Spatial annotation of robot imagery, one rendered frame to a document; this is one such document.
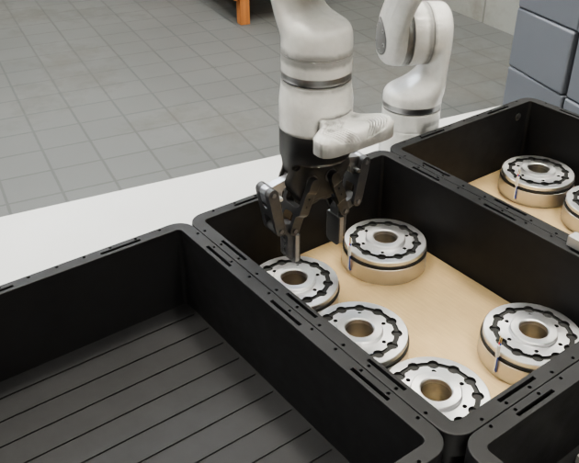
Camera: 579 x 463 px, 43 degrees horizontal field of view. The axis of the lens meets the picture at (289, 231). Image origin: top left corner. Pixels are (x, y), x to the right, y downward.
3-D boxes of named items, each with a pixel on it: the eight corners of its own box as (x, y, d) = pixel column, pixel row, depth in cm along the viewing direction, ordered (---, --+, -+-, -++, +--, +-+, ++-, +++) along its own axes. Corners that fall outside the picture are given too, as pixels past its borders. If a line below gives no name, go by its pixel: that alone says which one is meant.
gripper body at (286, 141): (325, 95, 79) (323, 173, 85) (260, 115, 75) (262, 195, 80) (371, 119, 74) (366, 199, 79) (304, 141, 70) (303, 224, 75)
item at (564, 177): (487, 174, 106) (488, 169, 106) (526, 152, 112) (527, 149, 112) (550, 198, 100) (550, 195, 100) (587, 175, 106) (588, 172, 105)
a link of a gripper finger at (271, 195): (262, 178, 76) (278, 218, 80) (248, 187, 75) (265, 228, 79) (277, 188, 74) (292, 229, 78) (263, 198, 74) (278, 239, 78)
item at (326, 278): (232, 279, 84) (232, 275, 84) (301, 250, 90) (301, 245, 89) (285, 324, 78) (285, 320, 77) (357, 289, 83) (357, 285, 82)
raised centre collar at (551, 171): (513, 171, 106) (514, 167, 106) (532, 160, 109) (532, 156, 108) (543, 183, 103) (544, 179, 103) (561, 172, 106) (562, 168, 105)
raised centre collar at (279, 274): (264, 278, 84) (264, 274, 83) (298, 264, 86) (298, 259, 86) (289, 299, 80) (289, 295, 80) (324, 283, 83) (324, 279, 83)
